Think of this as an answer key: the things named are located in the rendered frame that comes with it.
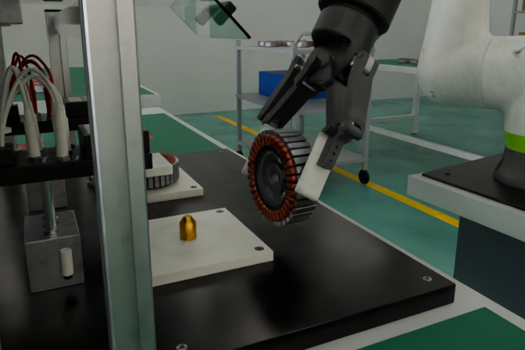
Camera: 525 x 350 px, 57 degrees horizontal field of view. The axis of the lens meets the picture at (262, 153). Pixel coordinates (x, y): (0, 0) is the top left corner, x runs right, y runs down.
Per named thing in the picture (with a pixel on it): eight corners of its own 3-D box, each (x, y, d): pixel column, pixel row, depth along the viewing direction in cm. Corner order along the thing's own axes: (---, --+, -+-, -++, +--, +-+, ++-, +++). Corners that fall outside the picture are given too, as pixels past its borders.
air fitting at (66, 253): (73, 273, 48) (70, 245, 47) (74, 279, 47) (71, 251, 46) (62, 276, 48) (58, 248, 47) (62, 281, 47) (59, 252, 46)
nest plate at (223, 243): (225, 215, 67) (224, 206, 67) (273, 260, 54) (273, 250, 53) (113, 234, 61) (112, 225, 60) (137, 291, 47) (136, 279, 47)
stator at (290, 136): (294, 136, 50) (323, 133, 52) (243, 125, 59) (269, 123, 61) (294, 239, 52) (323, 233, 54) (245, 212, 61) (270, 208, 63)
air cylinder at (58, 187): (64, 191, 77) (60, 158, 75) (67, 206, 70) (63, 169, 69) (29, 196, 75) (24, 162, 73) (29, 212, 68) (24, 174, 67)
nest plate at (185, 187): (176, 170, 88) (176, 164, 88) (203, 195, 75) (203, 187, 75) (91, 181, 82) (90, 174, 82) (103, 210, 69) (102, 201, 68)
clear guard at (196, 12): (200, 37, 93) (199, 5, 92) (251, 39, 72) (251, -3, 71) (12, 38, 80) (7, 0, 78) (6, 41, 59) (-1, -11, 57)
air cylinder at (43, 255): (78, 253, 56) (73, 208, 54) (85, 283, 49) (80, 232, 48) (30, 262, 53) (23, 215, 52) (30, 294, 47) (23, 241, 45)
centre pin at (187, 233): (193, 233, 58) (192, 212, 57) (198, 239, 56) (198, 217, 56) (177, 235, 57) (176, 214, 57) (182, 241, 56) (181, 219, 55)
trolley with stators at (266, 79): (300, 153, 411) (302, 31, 386) (375, 187, 323) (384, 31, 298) (234, 161, 386) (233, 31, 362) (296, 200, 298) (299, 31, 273)
